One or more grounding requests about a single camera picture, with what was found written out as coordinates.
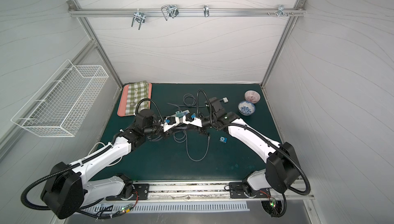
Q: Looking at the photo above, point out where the teal USB charger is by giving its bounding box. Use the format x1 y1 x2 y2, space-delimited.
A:
175 111 184 117

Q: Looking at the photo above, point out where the white colourful power strip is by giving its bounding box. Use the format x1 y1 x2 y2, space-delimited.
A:
173 110 190 122

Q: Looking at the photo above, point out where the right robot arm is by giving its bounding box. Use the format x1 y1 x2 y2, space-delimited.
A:
183 89 312 197

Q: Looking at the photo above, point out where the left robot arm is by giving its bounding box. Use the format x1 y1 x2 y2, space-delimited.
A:
21 109 184 219

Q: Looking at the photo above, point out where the blue patterned bowl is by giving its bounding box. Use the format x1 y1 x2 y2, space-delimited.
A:
238 100 255 116

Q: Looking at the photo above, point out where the pink tray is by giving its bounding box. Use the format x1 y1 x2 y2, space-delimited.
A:
117 83 152 117

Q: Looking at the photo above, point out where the green checkered cloth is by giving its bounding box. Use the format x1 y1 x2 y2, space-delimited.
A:
125 81 151 116

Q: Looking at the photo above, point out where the pink striped bowl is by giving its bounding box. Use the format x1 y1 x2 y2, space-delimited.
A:
244 90 261 104

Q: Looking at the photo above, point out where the metal crossbar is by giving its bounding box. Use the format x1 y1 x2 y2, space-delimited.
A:
69 5 306 18

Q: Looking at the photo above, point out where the spoon with white handle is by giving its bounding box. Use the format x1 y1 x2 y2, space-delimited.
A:
130 88 138 107

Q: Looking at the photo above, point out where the white power strip cord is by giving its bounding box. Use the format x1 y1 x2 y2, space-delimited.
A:
89 141 124 168

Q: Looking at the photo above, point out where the aluminium front rail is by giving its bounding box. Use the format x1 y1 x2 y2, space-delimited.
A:
61 179 315 204

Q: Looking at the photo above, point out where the white wire basket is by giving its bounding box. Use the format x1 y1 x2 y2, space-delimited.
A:
11 60 109 137

